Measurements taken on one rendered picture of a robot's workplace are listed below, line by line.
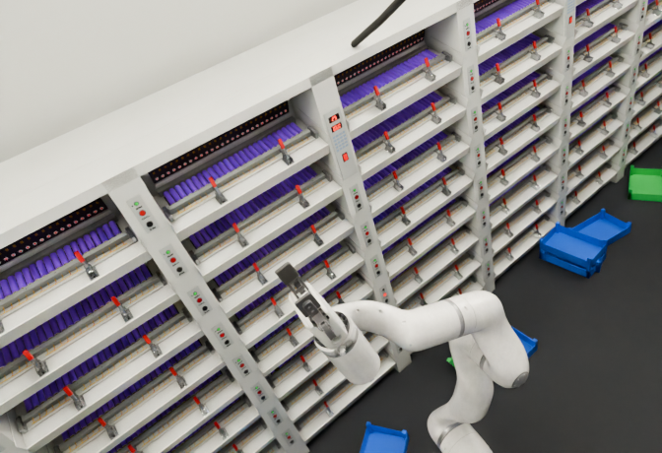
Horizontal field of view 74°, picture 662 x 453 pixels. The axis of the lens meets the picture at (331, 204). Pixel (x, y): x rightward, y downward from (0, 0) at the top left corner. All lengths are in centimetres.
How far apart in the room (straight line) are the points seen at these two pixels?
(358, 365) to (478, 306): 33
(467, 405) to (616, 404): 126
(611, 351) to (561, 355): 23
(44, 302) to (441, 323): 109
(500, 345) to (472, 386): 20
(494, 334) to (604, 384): 146
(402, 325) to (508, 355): 31
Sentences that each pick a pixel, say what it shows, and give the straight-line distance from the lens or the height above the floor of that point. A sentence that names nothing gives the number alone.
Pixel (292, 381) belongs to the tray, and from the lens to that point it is 211.
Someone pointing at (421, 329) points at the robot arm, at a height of 138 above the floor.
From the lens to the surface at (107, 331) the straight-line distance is 159.
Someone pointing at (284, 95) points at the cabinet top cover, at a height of 169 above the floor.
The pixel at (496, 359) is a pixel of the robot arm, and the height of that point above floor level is 118.
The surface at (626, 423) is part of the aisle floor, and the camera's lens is 249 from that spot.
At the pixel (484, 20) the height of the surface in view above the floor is 152.
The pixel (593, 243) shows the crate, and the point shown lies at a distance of 307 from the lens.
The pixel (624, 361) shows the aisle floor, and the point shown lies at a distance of 266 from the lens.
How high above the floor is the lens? 216
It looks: 34 degrees down
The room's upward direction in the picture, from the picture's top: 19 degrees counter-clockwise
